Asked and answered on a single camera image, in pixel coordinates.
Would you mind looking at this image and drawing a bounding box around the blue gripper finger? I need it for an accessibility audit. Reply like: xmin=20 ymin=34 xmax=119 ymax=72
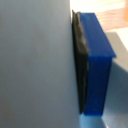
xmin=71 ymin=9 xmax=117 ymax=118

